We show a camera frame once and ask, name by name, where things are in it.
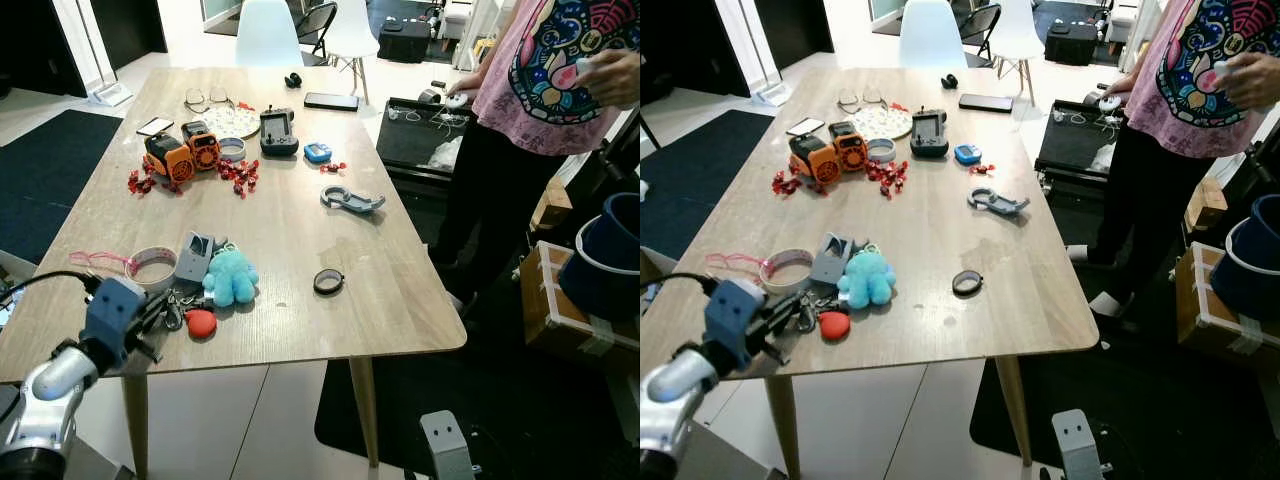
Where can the thin-framed eyeglasses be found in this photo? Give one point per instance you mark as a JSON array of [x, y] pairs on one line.
[[851, 99], [200, 98]]

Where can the white handheld controller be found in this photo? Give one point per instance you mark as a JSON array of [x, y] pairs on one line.
[[584, 68], [1222, 71]]

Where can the red round key tag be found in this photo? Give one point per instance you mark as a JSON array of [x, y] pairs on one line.
[[834, 326], [201, 323]]

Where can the white floor bracket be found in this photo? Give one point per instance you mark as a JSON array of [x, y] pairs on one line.
[[110, 95], [771, 95]]

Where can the black smartphone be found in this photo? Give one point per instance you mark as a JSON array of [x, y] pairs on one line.
[[985, 103], [331, 101]]

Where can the white patterned plate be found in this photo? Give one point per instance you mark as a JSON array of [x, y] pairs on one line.
[[886, 123], [236, 121]]

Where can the person in pink shirt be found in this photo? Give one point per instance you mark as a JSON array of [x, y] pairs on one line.
[[540, 110], [1180, 120]]

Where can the black folding chair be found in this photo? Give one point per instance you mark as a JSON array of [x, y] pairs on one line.
[[982, 22], [318, 20]]

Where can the small blue device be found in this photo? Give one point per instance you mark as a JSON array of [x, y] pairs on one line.
[[967, 154], [317, 153]]

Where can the light blue plastic chair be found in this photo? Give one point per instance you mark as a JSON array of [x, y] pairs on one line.
[[931, 35], [268, 35]]

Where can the wooden table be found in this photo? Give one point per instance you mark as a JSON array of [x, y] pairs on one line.
[[290, 250], [930, 250]]

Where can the navy blue bucket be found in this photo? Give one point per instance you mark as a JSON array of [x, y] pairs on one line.
[[1250, 265], [605, 260]]

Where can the dark blue rug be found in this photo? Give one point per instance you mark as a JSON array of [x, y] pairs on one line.
[[45, 180], [690, 180]]

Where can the orange and black device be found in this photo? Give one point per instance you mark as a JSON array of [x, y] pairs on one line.
[[180, 152], [826, 153]]

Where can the grey carabiner hook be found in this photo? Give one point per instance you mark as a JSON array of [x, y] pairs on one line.
[[1000, 205], [352, 203]]

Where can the white-edged smartphone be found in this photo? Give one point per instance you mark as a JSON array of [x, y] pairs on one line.
[[805, 127], [155, 126]]

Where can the black floor mat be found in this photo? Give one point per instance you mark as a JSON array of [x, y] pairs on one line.
[[1150, 420], [500, 420]]

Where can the taped cardboard box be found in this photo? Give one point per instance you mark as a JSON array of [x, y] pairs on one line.
[[560, 315], [1205, 310]]

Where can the small black round object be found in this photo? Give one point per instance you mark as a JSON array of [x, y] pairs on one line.
[[293, 80], [949, 81]]

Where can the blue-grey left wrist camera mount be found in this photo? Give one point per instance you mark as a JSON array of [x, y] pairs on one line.
[[112, 312], [732, 318]]

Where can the black suitcase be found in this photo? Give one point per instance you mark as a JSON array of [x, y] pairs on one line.
[[404, 40], [1070, 42]]

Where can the black open case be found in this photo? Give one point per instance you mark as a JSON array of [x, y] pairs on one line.
[[415, 140], [1075, 145]]

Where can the small red candy cluster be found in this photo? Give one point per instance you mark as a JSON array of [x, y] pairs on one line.
[[333, 166], [981, 168]]

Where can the white plastic chair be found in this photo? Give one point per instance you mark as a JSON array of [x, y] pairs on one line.
[[352, 30], [1015, 30]]

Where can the white tape roll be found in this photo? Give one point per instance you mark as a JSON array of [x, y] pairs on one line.
[[772, 270], [140, 268]]

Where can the metal key bunch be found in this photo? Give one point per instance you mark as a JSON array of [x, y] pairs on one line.
[[815, 305], [188, 302]]

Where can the black handheld controller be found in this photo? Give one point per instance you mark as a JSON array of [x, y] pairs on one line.
[[278, 133], [928, 134]]

